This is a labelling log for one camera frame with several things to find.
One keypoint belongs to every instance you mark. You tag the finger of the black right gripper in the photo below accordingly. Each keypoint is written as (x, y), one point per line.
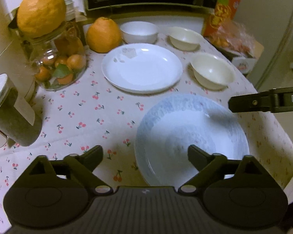
(244, 103)

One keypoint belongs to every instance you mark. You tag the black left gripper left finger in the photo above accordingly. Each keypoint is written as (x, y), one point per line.
(82, 167)

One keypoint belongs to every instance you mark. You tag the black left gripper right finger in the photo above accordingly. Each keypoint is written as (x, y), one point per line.
(208, 167)

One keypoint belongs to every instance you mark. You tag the cream bowl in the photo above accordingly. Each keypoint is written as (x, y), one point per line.
(184, 39)
(212, 72)

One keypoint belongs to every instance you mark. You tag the blue patterned white plate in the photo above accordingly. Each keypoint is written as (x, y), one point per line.
(176, 122)

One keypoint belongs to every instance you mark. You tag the white porcelain bowl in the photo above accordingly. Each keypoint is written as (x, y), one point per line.
(139, 32)

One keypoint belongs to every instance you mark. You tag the plastic bag of snacks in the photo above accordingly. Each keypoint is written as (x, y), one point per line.
(233, 36)

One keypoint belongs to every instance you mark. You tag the dark jar with white lid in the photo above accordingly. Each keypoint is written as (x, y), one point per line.
(18, 121)

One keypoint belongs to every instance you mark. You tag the grey refrigerator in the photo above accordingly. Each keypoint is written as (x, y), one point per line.
(273, 67)

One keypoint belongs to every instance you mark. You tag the red snack box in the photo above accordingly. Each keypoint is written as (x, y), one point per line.
(224, 10)

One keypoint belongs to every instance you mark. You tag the glass jar of kumquats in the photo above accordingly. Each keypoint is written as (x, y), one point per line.
(58, 59)

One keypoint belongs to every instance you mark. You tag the plain white plate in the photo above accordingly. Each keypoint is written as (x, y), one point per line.
(142, 68)

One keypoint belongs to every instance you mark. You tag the orange citrus fruit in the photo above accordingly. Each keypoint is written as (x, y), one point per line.
(103, 35)

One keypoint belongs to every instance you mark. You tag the white air fryer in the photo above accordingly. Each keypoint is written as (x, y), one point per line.
(12, 58)

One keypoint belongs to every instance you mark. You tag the large yellow pomelo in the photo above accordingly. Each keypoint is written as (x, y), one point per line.
(36, 18)

